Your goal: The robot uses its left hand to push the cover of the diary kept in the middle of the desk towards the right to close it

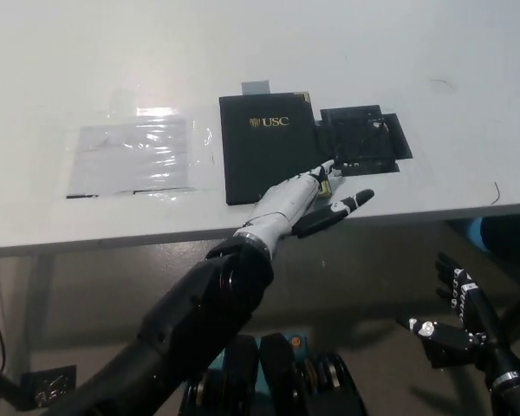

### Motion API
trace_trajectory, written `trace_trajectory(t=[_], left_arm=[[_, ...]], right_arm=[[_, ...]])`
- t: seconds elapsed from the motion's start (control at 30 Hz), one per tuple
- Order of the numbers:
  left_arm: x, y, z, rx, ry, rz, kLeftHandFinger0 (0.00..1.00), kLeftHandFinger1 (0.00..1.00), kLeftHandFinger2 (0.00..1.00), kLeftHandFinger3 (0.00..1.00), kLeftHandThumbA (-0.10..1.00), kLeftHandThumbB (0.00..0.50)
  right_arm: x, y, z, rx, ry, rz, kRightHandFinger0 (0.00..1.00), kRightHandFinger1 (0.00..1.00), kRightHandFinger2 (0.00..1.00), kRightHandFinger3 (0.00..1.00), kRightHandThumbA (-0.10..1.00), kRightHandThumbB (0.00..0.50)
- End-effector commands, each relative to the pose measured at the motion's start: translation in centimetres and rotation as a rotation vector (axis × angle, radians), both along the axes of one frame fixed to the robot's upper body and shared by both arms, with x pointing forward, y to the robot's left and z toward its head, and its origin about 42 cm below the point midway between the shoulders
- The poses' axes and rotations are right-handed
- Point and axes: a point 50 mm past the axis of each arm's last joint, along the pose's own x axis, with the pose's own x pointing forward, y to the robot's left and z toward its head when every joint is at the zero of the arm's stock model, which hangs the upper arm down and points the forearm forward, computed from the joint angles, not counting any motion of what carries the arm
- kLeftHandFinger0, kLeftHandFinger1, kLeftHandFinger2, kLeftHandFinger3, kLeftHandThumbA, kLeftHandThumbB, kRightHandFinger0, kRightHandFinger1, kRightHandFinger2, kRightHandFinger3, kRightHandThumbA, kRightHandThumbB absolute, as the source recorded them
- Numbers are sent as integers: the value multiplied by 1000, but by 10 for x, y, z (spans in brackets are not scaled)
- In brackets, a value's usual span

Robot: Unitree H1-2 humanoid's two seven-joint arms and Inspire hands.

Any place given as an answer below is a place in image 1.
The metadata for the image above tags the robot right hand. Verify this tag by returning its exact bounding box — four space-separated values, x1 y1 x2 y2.
396 252 520 386

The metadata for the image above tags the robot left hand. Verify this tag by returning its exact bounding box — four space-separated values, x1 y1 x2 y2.
241 159 376 256

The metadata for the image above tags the black diary with gold corners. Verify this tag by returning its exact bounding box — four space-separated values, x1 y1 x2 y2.
218 90 334 207

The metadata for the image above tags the black robot body with teal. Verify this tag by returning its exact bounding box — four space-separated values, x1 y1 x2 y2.
181 331 369 416

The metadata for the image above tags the blue object under table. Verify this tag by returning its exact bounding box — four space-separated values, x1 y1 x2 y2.
459 218 489 253

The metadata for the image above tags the black tape patch on table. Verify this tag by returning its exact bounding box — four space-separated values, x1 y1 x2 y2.
315 103 413 176

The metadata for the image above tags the clear plastic tape patch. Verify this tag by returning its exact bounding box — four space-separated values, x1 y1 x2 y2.
64 106 220 200

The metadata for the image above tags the grey metal table leg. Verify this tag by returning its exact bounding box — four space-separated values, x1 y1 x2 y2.
8 253 57 378

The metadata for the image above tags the grey duct tape strip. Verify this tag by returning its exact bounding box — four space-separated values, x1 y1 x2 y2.
241 80 272 94

